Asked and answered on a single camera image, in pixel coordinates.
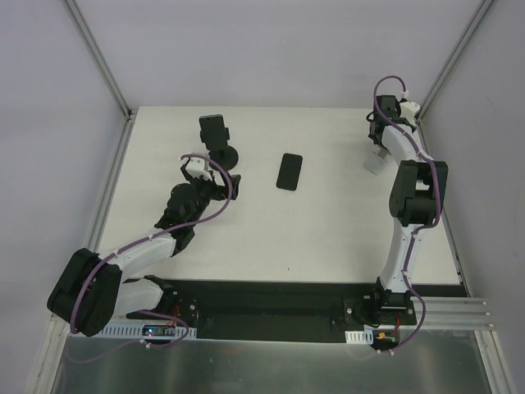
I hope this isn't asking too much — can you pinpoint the aluminium frame post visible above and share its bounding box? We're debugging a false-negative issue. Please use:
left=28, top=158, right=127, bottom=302
left=62, top=0, right=133, bottom=120
left=416, top=0, right=497, bottom=124

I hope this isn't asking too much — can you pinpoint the right white cable duct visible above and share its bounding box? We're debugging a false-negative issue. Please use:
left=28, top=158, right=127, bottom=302
left=345, top=328, right=374, bottom=346

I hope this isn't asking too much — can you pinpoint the left aluminium frame post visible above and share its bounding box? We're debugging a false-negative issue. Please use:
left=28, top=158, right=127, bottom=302
left=62, top=0, right=133, bottom=120

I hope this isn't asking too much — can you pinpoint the aluminium rail extrusion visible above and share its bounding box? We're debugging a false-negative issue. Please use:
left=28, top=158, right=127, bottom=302
left=422, top=297, right=495, bottom=331

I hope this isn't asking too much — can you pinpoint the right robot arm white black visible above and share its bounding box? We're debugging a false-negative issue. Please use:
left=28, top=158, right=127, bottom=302
left=367, top=95, right=448, bottom=324

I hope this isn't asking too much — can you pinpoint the silver folding phone stand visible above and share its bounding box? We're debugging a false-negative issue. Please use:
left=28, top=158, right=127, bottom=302
left=363, top=148, right=390, bottom=176

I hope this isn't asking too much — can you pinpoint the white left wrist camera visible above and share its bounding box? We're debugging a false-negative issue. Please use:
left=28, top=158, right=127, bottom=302
left=180, top=155, right=213, bottom=181

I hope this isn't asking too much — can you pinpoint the black round-base phone stand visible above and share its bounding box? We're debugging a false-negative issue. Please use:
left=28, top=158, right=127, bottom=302
left=208, top=127, right=239, bottom=171

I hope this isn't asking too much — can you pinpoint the right aluminium frame post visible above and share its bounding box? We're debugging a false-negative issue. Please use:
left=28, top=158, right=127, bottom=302
left=416, top=0, right=497, bottom=124

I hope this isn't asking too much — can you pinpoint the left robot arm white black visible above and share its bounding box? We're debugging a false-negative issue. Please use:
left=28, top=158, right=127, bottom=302
left=47, top=171, right=241, bottom=337

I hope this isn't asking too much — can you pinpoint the white cable duct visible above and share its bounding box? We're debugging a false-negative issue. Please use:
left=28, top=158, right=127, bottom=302
left=345, top=328, right=374, bottom=346
left=95, top=323, right=197, bottom=341

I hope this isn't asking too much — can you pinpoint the teal-edged black smartphone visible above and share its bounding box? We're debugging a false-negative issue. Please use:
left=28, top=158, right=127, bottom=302
left=199, top=114, right=229, bottom=151

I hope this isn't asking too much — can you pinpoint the black phone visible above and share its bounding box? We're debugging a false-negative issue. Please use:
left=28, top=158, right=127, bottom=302
left=276, top=153, right=304, bottom=191

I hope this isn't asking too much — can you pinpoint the left white cable duct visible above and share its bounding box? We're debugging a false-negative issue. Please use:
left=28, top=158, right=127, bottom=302
left=95, top=323, right=197, bottom=341

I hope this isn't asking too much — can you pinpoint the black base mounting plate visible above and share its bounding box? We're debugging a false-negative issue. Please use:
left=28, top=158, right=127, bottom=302
left=122, top=278, right=419, bottom=341

